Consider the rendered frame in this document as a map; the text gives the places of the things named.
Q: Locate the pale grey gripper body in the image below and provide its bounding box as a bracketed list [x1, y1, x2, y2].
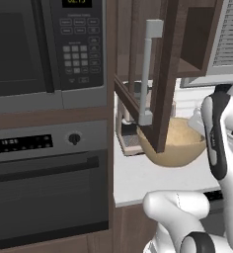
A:
[187, 106, 207, 135]

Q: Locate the tan woven basket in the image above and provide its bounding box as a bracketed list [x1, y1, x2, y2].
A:
[135, 116, 208, 169]

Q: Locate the brown cabinet door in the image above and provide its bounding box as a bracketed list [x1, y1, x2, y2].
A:
[114, 0, 190, 154]

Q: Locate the brown base cabinet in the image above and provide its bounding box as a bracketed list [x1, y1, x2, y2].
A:
[113, 203, 160, 253]

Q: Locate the grey coffee machine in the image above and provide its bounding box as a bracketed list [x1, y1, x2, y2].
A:
[116, 80, 156, 156]

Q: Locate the grey appliance with black panel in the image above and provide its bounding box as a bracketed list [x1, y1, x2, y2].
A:
[200, 189, 227, 239]

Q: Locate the grey range hood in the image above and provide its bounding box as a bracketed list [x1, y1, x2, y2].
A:
[180, 0, 233, 89]

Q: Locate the black oven knob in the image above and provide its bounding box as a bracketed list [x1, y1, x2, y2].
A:
[67, 131, 82, 146]

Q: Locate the grey and black oven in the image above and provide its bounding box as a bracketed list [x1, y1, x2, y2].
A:
[0, 120, 111, 252]

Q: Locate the black and grey microwave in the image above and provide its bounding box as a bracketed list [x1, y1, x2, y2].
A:
[0, 0, 109, 116]

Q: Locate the grey cabinet door handle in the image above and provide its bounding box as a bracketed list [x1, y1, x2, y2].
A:
[137, 19, 165, 127]

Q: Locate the brown wall cabinet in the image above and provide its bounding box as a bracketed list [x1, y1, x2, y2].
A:
[116, 0, 225, 82]

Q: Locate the black oven door handle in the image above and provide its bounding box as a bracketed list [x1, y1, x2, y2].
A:
[0, 155, 101, 184]

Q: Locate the black microwave door handle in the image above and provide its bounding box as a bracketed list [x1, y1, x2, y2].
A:
[31, 0, 56, 94]

